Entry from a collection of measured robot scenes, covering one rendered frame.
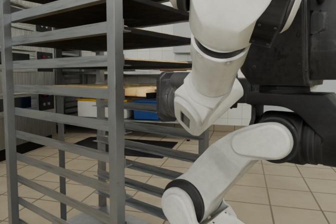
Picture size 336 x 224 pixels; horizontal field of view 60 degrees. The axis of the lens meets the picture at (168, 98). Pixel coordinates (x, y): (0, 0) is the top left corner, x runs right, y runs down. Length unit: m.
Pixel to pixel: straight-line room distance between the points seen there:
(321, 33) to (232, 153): 0.34
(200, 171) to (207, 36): 0.59
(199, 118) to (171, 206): 0.48
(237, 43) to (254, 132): 0.42
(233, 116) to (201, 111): 3.91
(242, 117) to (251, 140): 3.64
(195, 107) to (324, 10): 0.35
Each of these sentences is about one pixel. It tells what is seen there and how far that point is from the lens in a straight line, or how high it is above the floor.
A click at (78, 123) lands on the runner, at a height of 0.68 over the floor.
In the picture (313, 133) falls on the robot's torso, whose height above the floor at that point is 0.70.
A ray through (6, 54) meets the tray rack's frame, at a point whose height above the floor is 0.91.
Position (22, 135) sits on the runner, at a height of 0.60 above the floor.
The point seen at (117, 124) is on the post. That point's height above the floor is 0.70.
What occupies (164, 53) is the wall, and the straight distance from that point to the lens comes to 4.48.
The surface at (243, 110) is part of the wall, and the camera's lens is 4.34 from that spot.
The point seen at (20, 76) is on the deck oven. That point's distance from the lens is 3.34.
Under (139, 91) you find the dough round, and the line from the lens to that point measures 0.78.
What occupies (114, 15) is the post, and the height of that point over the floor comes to 0.98.
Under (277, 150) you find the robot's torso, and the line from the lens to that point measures 0.71.
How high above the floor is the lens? 0.83
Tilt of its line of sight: 5 degrees down
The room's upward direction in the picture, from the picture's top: straight up
